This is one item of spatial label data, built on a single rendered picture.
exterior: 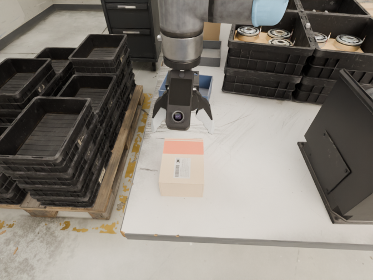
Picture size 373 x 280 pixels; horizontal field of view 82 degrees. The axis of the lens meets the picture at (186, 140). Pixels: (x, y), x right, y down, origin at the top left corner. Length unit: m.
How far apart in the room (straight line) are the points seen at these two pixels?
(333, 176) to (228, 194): 0.28
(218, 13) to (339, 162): 0.47
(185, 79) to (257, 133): 0.47
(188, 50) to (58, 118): 1.05
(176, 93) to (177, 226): 0.35
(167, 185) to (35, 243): 1.10
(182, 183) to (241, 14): 0.39
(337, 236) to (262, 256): 0.71
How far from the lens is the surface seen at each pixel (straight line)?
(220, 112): 0.88
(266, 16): 0.37
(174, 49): 0.39
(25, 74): 1.86
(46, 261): 1.49
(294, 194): 0.71
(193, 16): 0.37
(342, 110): 0.67
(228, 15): 0.37
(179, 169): 0.59
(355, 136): 0.63
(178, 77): 0.42
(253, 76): 0.92
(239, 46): 0.87
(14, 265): 1.57
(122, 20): 2.37
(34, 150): 1.23
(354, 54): 0.95
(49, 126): 1.32
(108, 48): 1.96
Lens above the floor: 1.26
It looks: 48 degrees down
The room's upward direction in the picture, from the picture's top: straight up
